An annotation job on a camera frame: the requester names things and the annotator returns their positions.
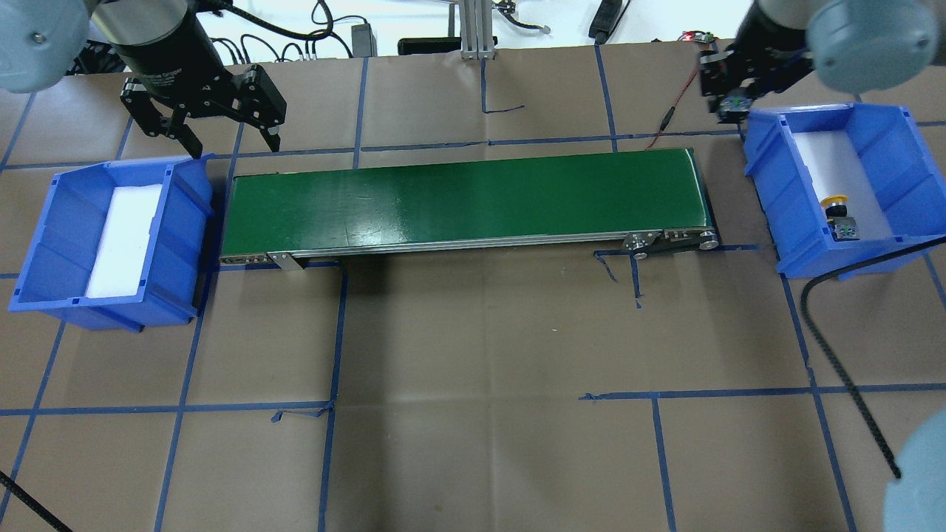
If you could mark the blue right plastic bin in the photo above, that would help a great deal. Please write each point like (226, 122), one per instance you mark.
(900, 166)

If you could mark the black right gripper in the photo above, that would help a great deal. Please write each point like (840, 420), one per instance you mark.
(768, 53)

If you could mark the blue left plastic bin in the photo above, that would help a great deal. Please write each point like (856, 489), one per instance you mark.
(58, 264)

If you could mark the green conveyor belt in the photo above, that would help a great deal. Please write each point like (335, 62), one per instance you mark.
(651, 201)

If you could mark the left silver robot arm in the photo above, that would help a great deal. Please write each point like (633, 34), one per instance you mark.
(40, 40)

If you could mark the aluminium frame post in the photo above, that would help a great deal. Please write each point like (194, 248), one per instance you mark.
(476, 30)

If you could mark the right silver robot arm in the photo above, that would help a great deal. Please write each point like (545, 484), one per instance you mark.
(853, 47)

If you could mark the blue plastic bin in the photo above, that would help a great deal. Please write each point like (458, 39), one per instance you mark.
(900, 166)
(58, 264)

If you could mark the white right bin foam pad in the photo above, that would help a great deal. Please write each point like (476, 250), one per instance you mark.
(835, 168)

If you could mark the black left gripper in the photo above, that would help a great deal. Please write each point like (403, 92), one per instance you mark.
(171, 72)

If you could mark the yellow push button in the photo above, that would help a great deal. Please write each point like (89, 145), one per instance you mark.
(842, 226)

